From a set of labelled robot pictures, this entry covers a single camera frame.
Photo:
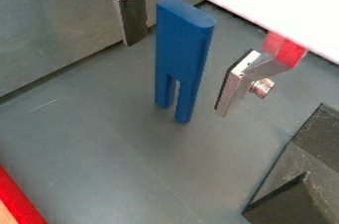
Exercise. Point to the red peg board fixture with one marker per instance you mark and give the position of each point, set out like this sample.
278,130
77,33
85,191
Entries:
17,208

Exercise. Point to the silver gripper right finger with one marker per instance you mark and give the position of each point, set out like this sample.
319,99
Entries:
249,74

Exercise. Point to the black curved regrasp stand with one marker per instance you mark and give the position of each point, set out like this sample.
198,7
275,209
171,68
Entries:
299,190

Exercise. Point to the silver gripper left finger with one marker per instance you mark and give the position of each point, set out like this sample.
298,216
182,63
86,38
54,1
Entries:
133,20

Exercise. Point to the blue slotted square-circle block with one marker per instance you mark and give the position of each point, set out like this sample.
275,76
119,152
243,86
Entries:
185,30

